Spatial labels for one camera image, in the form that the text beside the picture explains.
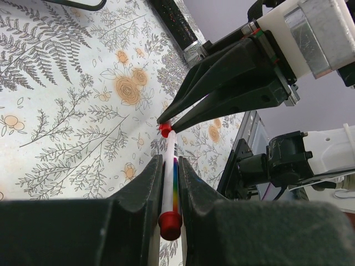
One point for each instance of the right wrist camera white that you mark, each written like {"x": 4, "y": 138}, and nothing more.
{"x": 315, "y": 36}

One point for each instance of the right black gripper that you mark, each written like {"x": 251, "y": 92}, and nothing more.
{"x": 237, "y": 79}

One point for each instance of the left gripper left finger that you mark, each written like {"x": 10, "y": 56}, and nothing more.
{"x": 119, "y": 230}

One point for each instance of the floral patterned table mat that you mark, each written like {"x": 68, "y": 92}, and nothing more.
{"x": 80, "y": 95}

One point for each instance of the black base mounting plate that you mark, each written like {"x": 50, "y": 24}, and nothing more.
{"x": 231, "y": 184}

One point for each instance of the black silver microphone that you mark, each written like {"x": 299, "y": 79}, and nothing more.
{"x": 179, "y": 28}

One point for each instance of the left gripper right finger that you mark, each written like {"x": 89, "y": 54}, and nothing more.
{"x": 219, "y": 231}

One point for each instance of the red marker cap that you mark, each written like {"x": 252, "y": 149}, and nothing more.
{"x": 165, "y": 129}

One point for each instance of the red whiteboard marker pen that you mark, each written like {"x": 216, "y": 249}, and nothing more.
{"x": 170, "y": 219}

